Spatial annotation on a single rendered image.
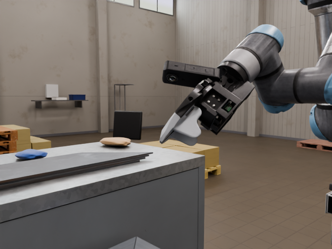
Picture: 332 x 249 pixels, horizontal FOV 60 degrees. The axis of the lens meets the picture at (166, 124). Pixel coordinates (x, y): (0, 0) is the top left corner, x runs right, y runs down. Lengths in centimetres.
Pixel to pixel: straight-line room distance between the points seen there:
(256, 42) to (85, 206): 59
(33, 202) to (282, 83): 62
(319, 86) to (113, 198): 61
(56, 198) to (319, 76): 65
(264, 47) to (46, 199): 61
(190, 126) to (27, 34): 968
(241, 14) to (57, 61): 634
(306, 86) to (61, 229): 66
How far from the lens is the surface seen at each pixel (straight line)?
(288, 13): 975
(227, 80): 59
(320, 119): 100
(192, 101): 51
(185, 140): 54
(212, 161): 478
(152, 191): 98
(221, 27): 1116
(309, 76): 64
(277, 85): 67
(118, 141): 133
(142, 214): 97
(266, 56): 64
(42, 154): 117
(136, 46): 1167
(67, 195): 80
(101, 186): 84
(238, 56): 60
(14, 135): 440
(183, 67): 57
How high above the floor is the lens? 128
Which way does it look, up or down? 5 degrees down
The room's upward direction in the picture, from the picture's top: straight up
